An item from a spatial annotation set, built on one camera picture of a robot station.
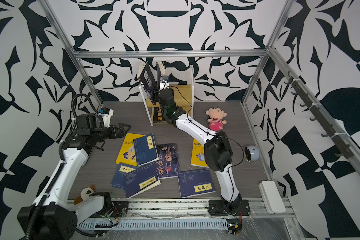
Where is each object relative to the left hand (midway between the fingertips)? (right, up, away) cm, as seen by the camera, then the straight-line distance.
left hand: (123, 124), depth 77 cm
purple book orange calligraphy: (+16, +28, +14) cm, 35 cm away
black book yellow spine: (+13, +4, +28) cm, 32 cm away
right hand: (+19, +22, +4) cm, 29 cm away
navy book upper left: (+8, -16, +16) cm, 24 cm away
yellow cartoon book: (+39, -20, +14) cm, 46 cm away
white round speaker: (+69, -16, +8) cm, 71 cm away
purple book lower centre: (+22, -24, +10) cm, 34 cm away
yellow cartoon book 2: (-3, -19, +15) cm, 24 cm away
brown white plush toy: (-18, -34, -1) cm, 39 cm away
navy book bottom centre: (+8, -30, +4) cm, 31 cm away
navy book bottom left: (-3, -26, +8) cm, 27 cm away
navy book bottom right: (+37, -31, +5) cm, 49 cm away
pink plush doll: (+54, +5, +27) cm, 61 cm away
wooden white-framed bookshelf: (+31, +14, -1) cm, 34 cm away
